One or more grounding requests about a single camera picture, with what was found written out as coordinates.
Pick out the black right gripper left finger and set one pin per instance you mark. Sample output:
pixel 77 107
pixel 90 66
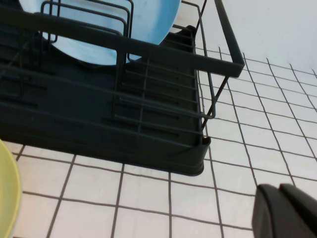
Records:
pixel 266 213

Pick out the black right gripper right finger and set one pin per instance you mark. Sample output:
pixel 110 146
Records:
pixel 302 208

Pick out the light blue plate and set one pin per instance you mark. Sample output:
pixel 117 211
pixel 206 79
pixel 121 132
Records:
pixel 153 19

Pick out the yellow-green plate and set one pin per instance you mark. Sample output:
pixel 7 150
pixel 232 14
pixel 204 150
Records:
pixel 7 188

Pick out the white grid-pattern tablecloth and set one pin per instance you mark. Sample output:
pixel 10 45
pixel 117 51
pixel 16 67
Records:
pixel 148 198

